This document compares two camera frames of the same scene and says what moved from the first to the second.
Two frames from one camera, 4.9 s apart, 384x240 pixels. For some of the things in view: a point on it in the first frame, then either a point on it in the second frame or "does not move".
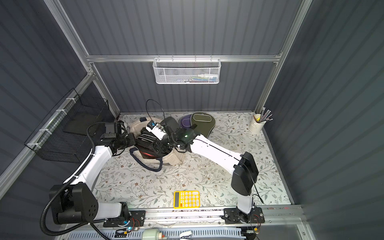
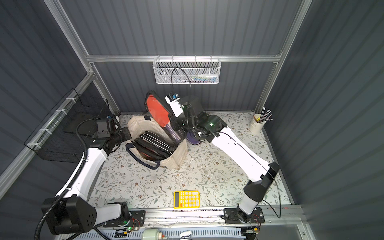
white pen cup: (255, 125) does not move
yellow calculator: (186, 199) does not move
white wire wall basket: (186, 71) does not move
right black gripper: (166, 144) to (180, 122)
